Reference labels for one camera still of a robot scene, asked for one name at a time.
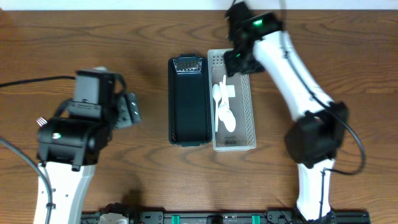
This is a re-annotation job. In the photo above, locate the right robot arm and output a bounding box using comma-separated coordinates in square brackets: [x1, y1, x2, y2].
[223, 1, 348, 222]

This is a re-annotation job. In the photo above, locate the clear plastic basket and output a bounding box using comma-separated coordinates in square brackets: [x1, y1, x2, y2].
[208, 49, 256, 152]

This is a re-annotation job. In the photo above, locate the white plastic fork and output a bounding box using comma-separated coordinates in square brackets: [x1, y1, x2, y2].
[36, 117, 47, 127]

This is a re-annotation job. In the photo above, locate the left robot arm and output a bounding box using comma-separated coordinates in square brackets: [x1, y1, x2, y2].
[34, 67, 141, 223]

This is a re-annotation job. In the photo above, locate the black plastic basket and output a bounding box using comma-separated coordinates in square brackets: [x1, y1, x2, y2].
[168, 54, 212, 147]

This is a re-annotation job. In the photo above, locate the white label sticker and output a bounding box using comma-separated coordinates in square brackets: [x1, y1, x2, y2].
[226, 85, 236, 98]

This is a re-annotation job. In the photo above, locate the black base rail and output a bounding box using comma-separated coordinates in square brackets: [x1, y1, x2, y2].
[80, 203, 371, 224]

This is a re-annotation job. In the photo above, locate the white plastic spoon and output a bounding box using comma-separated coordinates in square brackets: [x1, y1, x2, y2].
[220, 82, 229, 108]
[220, 75, 228, 94]
[218, 105, 236, 133]
[212, 84, 221, 133]

